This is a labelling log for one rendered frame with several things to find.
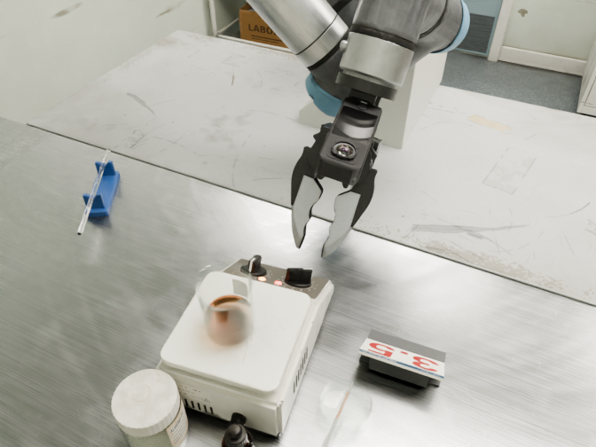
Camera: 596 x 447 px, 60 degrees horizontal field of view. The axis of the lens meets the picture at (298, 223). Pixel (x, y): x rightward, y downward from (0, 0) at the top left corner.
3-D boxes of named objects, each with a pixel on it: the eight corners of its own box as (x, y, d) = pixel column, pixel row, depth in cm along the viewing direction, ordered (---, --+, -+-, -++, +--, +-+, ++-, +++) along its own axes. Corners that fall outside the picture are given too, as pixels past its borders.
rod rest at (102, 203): (99, 176, 83) (93, 158, 81) (121, 176, 84) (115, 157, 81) (85, 217, 76) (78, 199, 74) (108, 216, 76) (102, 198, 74)
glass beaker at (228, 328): (206, 309, 53) (195, 255, 48) (258, 308, 53) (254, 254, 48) (199, 361, 49) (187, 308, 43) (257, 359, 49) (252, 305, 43)
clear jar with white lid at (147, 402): (124, 469, 50) (103, 431, 44) (135, 411, 54) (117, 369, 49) (187, 466, 50) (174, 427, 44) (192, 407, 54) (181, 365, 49)
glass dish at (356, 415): (325, 382, 56) (325, 372, 55) (375, 396, 55) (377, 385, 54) (311, 429, 53) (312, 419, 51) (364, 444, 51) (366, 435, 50)
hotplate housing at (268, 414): (239, 270, 68) (233, 227, 63) (333, 294, 65) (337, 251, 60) (153, 425, 53) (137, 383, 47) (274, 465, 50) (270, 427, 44)
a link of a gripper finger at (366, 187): (365, 227, 62) (382, 154, 59) (364, 231, 60) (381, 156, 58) (327, 218, 62) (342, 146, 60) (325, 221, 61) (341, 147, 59)
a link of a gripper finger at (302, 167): (317, 214, 63) (348, 149, 60) (315, 217, 61) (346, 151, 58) (283, 197, 63) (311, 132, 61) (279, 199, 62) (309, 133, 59)
